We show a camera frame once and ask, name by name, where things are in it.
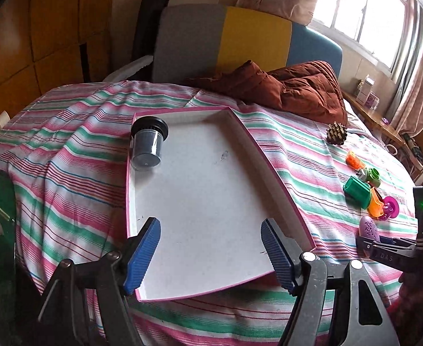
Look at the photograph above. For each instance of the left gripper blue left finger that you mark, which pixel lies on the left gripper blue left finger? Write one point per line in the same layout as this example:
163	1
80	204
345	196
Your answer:
137	254

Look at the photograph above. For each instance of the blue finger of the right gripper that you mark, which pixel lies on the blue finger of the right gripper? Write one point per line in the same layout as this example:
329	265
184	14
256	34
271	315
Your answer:
401	242
389	255

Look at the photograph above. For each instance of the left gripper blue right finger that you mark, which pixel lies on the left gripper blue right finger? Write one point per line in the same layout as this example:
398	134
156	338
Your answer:
277	248

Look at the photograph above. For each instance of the purple carved egg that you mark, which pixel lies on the purple carved egg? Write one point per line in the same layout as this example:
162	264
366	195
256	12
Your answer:
368	229

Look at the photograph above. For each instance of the magenta plastic funnel cup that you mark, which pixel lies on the magenta plastic funnel cup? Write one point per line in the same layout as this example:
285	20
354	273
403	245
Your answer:
390	208

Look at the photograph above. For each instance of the orange cube block toy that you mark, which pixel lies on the orange cube block toy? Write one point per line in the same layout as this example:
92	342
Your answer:
353	161

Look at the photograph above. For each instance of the orange plastic scoop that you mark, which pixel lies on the orange plastic scoop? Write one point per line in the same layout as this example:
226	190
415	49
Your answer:
376	206

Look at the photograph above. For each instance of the green plastic holder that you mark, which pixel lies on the green plastic holder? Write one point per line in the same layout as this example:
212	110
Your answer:
358	191

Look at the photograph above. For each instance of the green plug-in device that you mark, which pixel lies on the green plug-in device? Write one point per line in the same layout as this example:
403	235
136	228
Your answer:
370	176

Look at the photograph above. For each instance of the white tray with pink rim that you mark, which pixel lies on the white tray with pink rim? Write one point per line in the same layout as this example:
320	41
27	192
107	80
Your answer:
211	192

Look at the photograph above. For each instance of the wooden side table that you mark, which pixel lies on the wooden side table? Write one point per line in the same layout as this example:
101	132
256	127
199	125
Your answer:
410	156

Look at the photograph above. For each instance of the clear jar with black lid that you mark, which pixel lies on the clear jar with black lid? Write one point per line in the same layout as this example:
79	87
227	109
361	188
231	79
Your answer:
148	134

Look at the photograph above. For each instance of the brown pine cone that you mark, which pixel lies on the brown pine cone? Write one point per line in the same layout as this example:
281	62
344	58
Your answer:
336	134

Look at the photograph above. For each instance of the striped pink green bedspread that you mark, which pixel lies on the striped pink green bedspread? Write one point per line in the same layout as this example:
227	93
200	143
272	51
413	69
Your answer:
66	154

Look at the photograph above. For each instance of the pink window curtain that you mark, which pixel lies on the pink window curtain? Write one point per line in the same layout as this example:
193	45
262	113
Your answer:
407	116

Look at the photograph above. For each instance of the rust brown quilted blanket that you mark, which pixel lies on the rust brown quilted blanket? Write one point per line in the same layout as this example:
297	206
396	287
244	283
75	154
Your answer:
310	89

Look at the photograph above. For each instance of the grey yellow blue headboard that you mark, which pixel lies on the grey yellow blue headboard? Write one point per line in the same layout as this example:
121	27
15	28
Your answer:
195	39

